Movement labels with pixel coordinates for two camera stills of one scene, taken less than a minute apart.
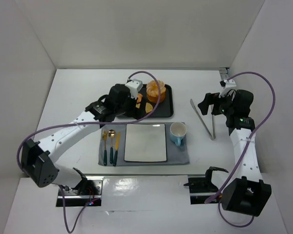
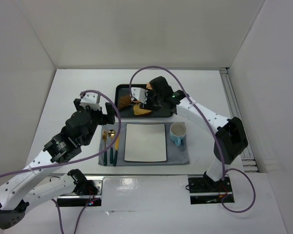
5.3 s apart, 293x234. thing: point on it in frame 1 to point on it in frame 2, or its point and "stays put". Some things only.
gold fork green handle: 105,136 stays put
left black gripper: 133,107 to 94,112
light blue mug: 177,131 stays put
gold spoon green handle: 112,133 stays put
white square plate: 145,143 stays put
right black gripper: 215,105 to 151,100
